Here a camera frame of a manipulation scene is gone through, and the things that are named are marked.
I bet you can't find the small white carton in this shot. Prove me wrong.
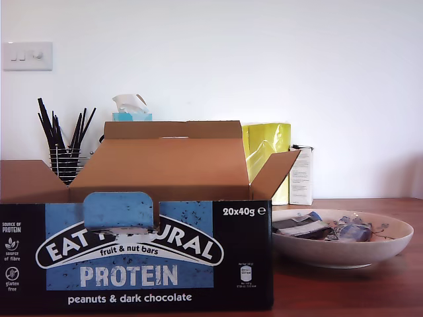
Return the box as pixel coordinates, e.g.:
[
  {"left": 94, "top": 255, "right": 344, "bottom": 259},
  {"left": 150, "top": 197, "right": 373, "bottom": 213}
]
[{"left": 288, "top": 143, "right": 315, "bottom": 205}]

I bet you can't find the wire utensil holder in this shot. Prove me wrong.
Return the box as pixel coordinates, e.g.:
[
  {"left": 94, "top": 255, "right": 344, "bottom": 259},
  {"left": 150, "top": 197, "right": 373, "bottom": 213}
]
[{"left": 48, "top": 147, "right": 95, "bottom": 186}]

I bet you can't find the white light switch plate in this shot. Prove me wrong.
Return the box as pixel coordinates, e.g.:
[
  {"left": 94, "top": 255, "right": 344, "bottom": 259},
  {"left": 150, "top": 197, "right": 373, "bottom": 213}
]
[{"left": 3, "top": 41, "right": 54, "bottom": 72}]

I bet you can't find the blue snackbar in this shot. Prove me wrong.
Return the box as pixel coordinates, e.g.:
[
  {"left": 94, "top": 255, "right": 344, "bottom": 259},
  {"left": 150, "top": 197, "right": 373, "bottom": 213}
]
[
  {"left": 272, "top": 211, "right": 333, "bottom": 240},
  {"left": 330, "top": 214, "right": 375, "bottom": 243}
]

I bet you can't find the yellow paper towel pack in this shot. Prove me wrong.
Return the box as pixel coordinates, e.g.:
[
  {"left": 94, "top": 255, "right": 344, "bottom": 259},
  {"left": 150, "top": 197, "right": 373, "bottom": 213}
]
[{"left": 241, "top": 122, "right": 293, "bottom": 206}]

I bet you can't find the blue black snackbar carton box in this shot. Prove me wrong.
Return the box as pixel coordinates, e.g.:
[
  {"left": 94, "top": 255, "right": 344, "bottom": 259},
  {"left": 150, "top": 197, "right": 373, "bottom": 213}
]
[{"left": 0, "top": 120, "right": 303, "bottom": 313}]

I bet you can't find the teal tissue box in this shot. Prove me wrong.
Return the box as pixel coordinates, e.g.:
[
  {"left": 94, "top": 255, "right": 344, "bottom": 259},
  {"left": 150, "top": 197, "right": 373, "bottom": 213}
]
[{"left": 112, "top": 112, "right": 153, "bottom": 122}]

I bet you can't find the floral ceramic plate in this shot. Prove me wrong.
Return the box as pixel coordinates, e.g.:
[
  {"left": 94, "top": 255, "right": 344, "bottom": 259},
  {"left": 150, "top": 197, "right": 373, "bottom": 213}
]
[{"left": 272, "top": 208, "right": 415, "bottom": 269}]

